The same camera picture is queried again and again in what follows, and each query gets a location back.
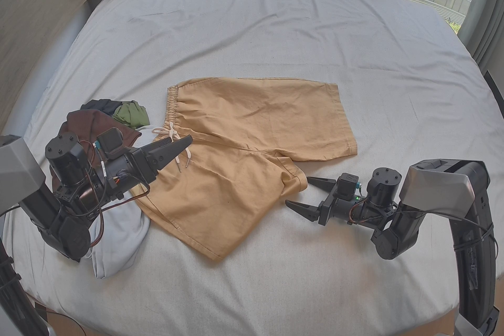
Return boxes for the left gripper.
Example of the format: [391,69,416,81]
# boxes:
[103,134,194,189]

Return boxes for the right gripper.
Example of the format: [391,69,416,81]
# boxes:
[285,176,369,225]

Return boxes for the tan shorts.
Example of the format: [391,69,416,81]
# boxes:
[136,78,359,260]

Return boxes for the bed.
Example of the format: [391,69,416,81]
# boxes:
[0,0,504,336]

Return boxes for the green garment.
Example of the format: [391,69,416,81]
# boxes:
[113,100,151,130]

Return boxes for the brown garment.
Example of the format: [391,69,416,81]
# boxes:
[65,109,142,170]

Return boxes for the black garment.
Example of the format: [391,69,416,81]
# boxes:
[81,99,123,116]

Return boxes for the pale blue garment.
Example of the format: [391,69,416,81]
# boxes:
[81,125,158,280]

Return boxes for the grey-green curtain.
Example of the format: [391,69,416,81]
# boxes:
[457,0,504,69]

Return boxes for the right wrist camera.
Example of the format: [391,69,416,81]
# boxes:
[335,173,361,200]

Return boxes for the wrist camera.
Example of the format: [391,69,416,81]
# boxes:
[335,173,361,200]
[96,128,124,161]

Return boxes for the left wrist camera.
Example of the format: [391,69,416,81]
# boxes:
[96,128,124,161]

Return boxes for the black cable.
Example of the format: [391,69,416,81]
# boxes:
[88,183,152,248]

